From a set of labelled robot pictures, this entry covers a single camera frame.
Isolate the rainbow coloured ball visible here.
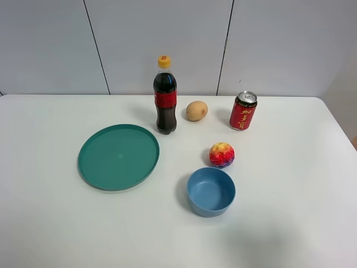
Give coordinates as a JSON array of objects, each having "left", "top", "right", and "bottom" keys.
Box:
[{"left": 209, "top": 142, "right": 235, "bottom": 168}]

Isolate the yellowish potato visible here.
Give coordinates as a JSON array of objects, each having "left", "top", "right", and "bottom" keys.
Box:
[{"left": 186, "top": 100, "right": 208, "bottom": 122}]

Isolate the cola bottle yellow cap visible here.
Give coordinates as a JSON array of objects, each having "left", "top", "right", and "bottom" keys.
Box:
[{"left": 153, "top": 55, "right": 177, "bottom": 135}]

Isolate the green round plate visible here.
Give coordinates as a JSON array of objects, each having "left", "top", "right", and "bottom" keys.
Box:
[{"left": 77, "top": 124, "right": 160, "bottom": 191}]

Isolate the blue plastic bowl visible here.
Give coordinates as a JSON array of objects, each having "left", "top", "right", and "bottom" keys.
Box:
[{"left": 187, "top": 167, "right": 236, "bottom": 218}]

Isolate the red herbal tea can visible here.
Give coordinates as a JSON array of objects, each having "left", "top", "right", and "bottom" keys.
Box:
[{"left": 229, "top": 91, "right": 258, "bottom": 131}]

